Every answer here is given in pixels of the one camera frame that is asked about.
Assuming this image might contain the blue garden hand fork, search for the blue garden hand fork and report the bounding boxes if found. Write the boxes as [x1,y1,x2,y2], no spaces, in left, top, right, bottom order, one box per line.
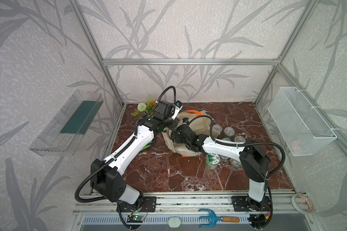
[198,208,240,228]

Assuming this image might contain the beige canvas bag orange handles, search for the beige canvas bag orange handles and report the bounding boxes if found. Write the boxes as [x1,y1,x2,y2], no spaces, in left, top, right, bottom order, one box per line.
[163,110,212,157]

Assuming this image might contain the green tree label seed jar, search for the green tree label seed jar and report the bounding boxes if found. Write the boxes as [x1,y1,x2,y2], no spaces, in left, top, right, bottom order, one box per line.
[205,154,221,170]

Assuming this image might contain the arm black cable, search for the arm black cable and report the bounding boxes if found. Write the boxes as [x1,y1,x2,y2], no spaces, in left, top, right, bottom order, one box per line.
[187,115,286,180]
[74,85,177,203]

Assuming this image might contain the green black garden glove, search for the green black garden glove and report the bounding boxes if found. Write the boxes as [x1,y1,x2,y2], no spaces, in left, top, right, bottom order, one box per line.
[141,142,154,151]

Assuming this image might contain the white oval button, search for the white oval button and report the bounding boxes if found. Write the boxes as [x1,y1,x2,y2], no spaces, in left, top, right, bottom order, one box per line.
[168,217,181,228]

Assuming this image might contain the green circuit board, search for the green circuit board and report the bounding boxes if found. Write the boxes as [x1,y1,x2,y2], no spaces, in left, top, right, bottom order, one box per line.
[127,214,146,223]

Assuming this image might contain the clear plastic wall shelf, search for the clear plastic wall shelf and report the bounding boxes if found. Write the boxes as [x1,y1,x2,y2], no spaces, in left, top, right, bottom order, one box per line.
[29,90,104,157]

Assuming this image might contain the right base wiring bundle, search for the right base wiring bundle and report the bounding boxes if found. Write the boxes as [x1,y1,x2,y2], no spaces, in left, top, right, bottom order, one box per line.
[248,187,274,229]

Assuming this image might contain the potted orange flower plant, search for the potted orange flower plant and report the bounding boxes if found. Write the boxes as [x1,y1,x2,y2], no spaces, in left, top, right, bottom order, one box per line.
[131,95,157,118]

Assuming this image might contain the white wire mesh basket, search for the white wire mesh basket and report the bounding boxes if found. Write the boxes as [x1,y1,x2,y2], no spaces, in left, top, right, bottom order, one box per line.
[268,87,337,157]

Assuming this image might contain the tape roll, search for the tape roll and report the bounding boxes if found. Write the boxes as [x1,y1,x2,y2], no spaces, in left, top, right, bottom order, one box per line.
[291,193,315,215]

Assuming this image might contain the red label seed jar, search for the red label seed jar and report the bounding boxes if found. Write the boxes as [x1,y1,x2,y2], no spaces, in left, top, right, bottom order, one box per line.
[234,136,246,143]

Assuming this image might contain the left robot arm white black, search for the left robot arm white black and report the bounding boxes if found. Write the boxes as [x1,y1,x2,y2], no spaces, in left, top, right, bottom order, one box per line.
[90,115,179,207]

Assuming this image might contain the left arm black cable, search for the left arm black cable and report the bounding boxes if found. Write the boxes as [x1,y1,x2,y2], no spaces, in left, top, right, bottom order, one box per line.
[74,85,177,203]

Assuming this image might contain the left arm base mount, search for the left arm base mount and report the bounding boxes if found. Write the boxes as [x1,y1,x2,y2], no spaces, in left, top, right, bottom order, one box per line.
[118,196,157,213]

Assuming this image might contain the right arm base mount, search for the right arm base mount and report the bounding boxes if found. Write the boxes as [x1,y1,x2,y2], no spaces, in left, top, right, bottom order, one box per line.
[230,196,272,212]

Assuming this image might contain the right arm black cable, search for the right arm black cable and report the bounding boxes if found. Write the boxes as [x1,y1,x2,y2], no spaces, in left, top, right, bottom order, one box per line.
[187,115,286,180]

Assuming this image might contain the purple label seed jar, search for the purple label seed jar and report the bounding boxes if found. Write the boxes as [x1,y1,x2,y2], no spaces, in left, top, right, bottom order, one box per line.
[212,124,222,138]

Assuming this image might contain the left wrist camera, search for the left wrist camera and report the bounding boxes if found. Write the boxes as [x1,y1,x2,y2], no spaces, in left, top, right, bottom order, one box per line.
[153,100,183,121]

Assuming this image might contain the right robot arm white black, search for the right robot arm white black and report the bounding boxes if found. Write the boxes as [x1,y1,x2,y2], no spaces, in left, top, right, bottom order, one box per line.
[171,124,271,207]

